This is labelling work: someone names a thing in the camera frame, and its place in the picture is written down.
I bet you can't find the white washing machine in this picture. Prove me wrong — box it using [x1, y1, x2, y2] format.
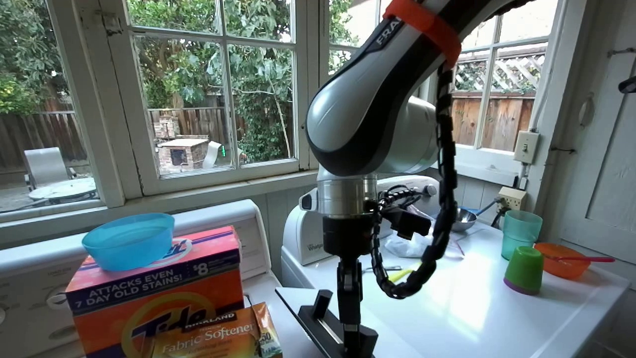
[275, 205, 629, 358]

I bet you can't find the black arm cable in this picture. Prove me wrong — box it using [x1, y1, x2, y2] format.
[369, 62, 462, 303]

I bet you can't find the orange fabric softener box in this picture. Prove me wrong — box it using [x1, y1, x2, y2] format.
[144, 303, 283, 358]

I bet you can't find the blue plastic bowl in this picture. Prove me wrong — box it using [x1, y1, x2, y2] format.
[82, 213, 176, 271]

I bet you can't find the orange plastic bowl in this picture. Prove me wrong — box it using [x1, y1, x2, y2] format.
[536, 243, 613, 281]

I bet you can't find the yellow plastic knife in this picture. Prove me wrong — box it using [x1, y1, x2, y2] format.
[391, 269, 414, 283]

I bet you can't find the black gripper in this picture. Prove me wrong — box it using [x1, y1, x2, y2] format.
[323, 201, 432, 333]

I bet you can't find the teal plastic cup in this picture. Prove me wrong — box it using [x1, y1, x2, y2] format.
[502, 211, 544, 259]

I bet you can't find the green plastic cup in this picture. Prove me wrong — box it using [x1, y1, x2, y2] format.
[504, 247, 544, 295]

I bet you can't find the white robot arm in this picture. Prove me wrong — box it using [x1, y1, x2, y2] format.
[307, 0, 530, 333]

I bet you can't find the red detergent box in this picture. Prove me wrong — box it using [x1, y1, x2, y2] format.
[67, 227, 243, 358]

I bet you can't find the metal spoon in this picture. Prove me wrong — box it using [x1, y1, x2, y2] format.
[452, 199, 502, 233]

